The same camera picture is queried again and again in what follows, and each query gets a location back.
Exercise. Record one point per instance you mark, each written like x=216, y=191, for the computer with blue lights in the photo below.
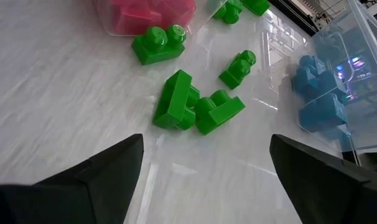
x=353, y=67

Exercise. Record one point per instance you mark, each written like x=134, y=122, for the red toy block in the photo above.
x=135, y=18
x=176, y=12

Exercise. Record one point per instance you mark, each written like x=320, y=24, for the clear plastic bin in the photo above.
x=101, y=18
x=362, y=31

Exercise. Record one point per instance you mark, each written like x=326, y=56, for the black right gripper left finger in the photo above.
x=82, y=199

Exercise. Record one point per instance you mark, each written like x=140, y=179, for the green toy block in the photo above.
x=219, y=113
x=255, y=6
x=159, y=46
x=174, y=99
x=238, y=70
x=229, y=11

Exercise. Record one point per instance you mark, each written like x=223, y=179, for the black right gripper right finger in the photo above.
x=331, y=196

